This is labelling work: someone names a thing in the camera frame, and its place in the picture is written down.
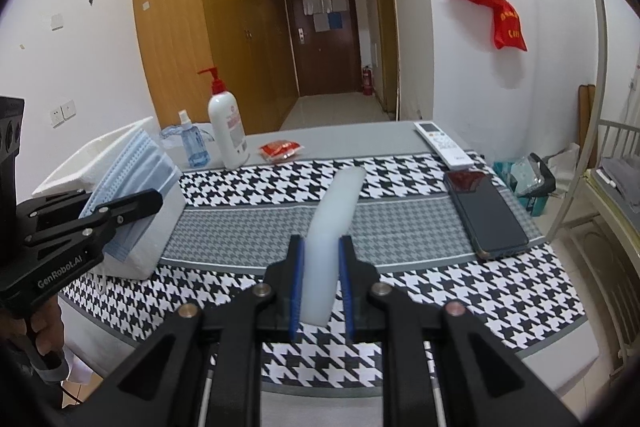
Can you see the houndstooth tablecloth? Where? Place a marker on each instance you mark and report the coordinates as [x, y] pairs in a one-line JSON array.
[[410, 207]]

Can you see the papers on door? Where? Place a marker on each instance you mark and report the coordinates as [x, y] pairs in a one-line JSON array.
[[320, 4]]

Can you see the white wall plate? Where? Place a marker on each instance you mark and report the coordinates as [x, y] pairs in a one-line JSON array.
[[58, 22]]

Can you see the long red plastic bag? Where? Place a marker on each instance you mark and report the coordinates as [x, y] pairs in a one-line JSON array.
[[510, 27]]

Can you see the wooden wardrobe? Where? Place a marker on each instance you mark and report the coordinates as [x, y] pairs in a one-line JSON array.
[[200, 32]]

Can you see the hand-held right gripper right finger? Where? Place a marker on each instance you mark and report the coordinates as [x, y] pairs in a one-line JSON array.
[[346, 282]]

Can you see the white pump bottle red cap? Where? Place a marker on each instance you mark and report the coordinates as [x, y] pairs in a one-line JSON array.
[[227, 132]]

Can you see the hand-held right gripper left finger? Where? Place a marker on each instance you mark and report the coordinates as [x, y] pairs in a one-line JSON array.
[[297, 282]]

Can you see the teal cardboard box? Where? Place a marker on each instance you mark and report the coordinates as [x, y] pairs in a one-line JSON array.
[[535, 204]]

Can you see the blue spray bottle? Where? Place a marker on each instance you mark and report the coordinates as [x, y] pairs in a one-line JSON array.
[[195, 147]]

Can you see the white double wall switch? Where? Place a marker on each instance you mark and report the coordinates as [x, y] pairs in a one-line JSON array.
[[62, 113]]

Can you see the red fire extinguisher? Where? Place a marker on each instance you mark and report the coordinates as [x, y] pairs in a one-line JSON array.
[[368, 82]]

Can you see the blue face mask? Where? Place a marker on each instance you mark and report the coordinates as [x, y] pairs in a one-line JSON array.
[[135, 172]]

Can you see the dark brown entrance door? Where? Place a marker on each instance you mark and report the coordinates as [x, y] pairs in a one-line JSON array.
[[325, 62]]

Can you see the person's left hand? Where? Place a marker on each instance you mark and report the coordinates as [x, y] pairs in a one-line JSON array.
[[47, 329]]

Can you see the red snack packet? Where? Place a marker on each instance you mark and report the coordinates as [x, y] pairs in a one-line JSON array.
[[280, 151]]

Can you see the black smartphone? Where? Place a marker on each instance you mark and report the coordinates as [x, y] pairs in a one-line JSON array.
[[487, 217]]

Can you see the folded grey cloth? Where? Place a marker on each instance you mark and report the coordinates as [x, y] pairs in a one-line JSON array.
[[622, 174]]

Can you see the wooden boards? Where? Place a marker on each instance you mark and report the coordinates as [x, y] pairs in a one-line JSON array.
[[585, 117]]

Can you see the white foam box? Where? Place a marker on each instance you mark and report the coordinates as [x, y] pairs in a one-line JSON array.
[[150, 252]]

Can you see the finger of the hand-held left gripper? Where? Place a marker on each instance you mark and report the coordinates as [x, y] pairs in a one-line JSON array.
[[130, 207], [55, 207]]

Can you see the white remote control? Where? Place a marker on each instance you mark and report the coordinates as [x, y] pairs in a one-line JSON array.
[[442, 143]]

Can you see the white plastic bag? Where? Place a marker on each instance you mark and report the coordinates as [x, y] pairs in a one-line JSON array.
[[565, 162]]

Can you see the grey metal bunk bed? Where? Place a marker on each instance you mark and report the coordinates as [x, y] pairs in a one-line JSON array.
[[607, 267]]

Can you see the light wooden side door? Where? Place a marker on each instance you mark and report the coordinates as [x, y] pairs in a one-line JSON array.
[[385, 32]]

